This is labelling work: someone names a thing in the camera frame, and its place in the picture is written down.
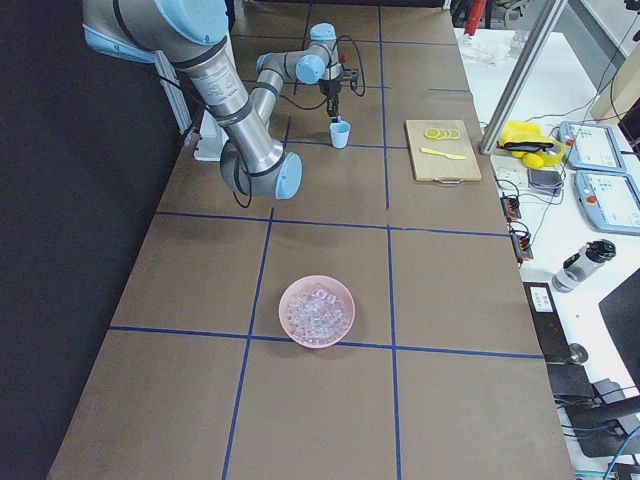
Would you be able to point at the yellow plastic knife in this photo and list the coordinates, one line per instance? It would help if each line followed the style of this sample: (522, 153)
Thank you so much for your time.
(450, 156)

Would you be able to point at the lower teach pendant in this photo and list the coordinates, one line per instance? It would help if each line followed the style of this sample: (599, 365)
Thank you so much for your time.
(610, 201)

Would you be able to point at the clear plastic tray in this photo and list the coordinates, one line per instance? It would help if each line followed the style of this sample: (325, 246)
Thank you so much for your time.
(474, 49)

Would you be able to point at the upper black adapter board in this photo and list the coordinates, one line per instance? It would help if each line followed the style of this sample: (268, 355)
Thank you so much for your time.
(510, 207)

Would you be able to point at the white label card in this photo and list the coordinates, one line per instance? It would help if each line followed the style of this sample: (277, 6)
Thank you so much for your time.
(541, 300)

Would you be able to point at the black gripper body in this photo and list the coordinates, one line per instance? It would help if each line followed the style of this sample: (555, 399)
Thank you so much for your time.
(330, 91)

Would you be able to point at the yellow cloth bundle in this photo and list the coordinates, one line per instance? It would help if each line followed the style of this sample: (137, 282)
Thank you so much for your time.
(526, 142)

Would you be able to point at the clear water bottle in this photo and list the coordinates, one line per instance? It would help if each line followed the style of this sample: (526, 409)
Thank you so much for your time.
(583, 264)

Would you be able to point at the bamboo cutting board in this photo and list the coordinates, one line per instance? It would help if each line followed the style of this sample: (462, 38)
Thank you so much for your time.
(429, 168)

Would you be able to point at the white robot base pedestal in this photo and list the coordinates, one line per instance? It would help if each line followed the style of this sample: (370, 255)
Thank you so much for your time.
(211, 140)

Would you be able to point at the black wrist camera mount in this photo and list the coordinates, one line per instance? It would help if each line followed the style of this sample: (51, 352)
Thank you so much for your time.
(351, 77)

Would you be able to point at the light blue plastic cup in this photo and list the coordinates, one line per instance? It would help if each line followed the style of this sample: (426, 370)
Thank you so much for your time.
(339, 133)

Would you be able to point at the upper teach pendant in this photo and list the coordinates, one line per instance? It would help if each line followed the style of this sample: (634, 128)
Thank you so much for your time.
(591, 146)

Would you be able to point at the teach pendant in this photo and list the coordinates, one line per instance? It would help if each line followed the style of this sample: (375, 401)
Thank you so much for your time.
(591, 146)
(610, 201)

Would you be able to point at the top lemon slice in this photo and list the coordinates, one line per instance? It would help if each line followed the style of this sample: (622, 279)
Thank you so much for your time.
(432, 133)

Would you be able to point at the black adapter board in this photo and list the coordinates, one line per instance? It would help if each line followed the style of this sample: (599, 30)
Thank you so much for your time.
(521, 243)
(510, 207)

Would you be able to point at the black monitor stand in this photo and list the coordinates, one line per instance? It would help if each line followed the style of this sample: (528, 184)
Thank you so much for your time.
(603, 412)

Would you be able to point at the lower black adapter board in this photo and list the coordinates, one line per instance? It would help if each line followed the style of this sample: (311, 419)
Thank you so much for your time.
(521, 243)

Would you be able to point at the pink bowl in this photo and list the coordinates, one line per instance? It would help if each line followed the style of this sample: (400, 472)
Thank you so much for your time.
(337, 287)

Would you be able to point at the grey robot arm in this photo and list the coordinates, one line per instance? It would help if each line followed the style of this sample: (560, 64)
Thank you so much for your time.
(193, 36)

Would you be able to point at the aluminium frame post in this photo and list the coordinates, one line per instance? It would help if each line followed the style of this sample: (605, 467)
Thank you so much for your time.
(537, 38)

